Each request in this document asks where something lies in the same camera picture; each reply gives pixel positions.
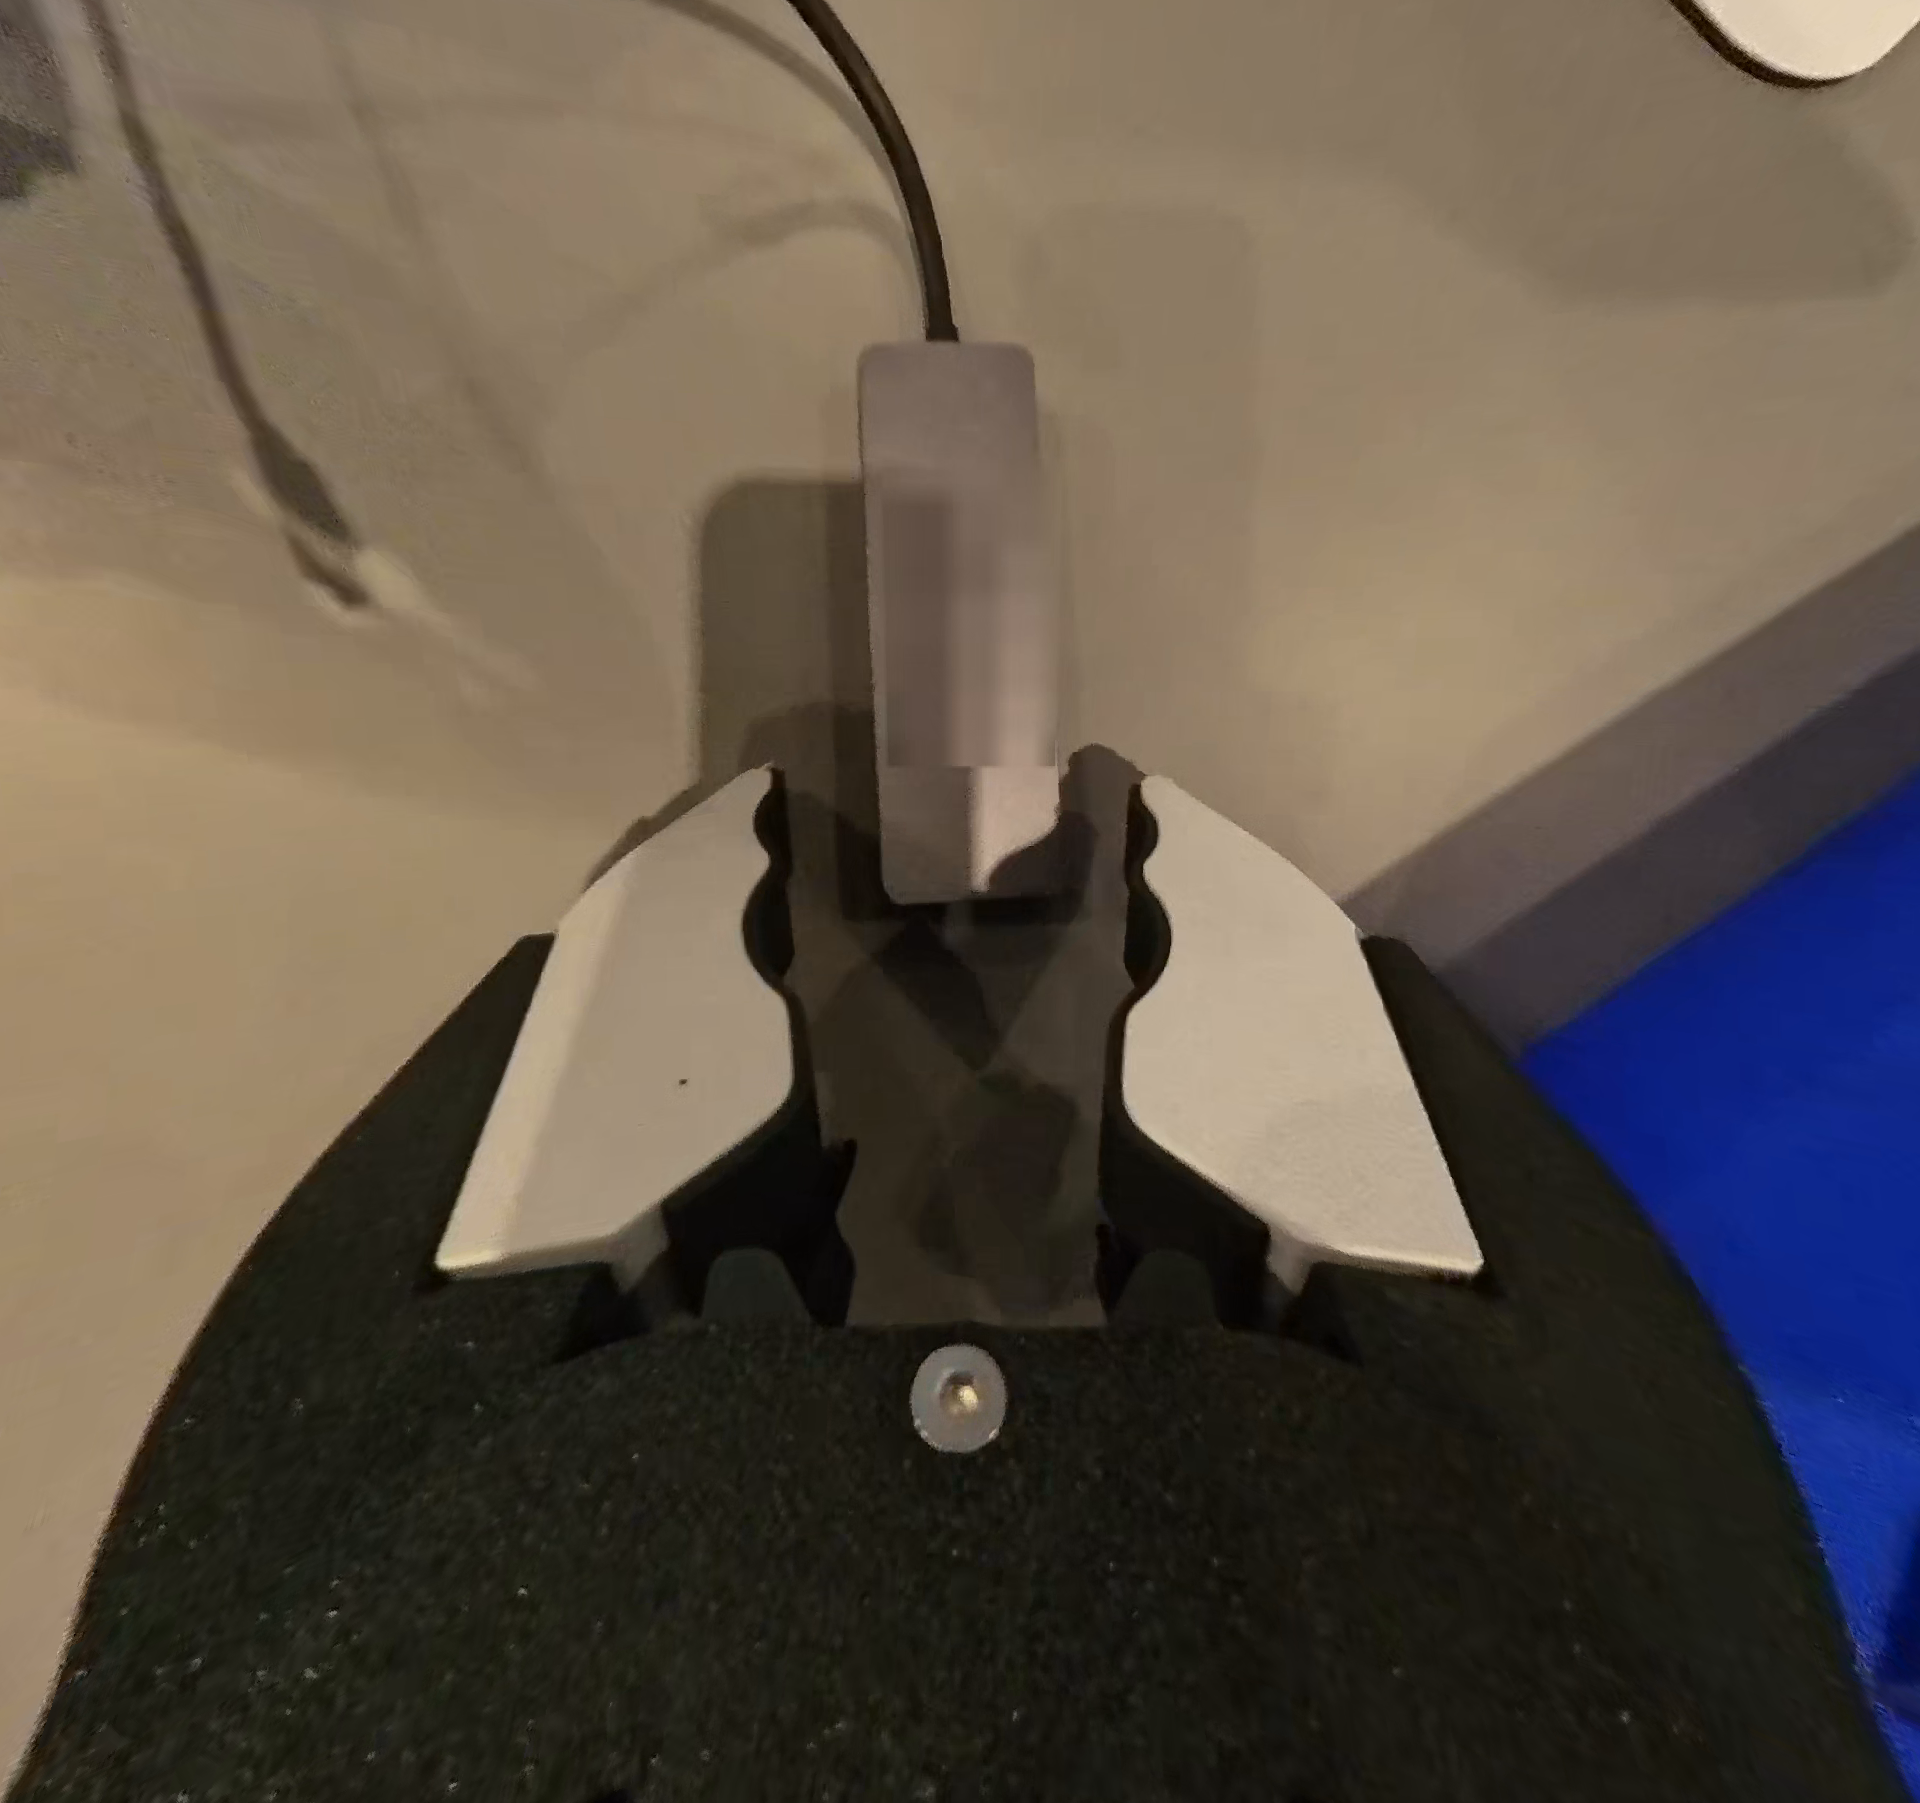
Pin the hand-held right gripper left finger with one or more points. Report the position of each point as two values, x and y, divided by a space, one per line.
631 1053

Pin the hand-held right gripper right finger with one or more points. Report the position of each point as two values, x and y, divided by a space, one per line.
1275 1069

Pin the grey usb hub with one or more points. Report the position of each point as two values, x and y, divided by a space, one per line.
960 558

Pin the blue plastic bin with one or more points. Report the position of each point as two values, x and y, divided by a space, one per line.
1770 1233

